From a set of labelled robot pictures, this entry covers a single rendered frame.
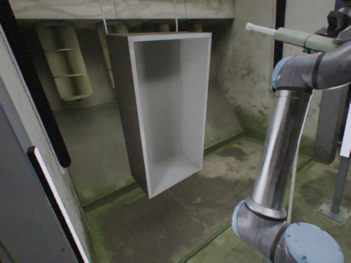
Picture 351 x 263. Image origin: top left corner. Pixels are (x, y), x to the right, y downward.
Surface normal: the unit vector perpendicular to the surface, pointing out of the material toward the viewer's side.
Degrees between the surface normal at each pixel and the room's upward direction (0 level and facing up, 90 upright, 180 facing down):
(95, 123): 57
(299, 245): 5
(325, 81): 115
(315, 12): 90
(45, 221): 90
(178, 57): 102
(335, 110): 90
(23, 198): 90
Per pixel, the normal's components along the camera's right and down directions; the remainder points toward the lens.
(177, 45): 0.61, 0.39
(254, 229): -0.66, -0.07
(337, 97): -0.82, 0.30
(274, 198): -0.09, 0.11
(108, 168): 0.40, -0.32
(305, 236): -0.08, -0.90
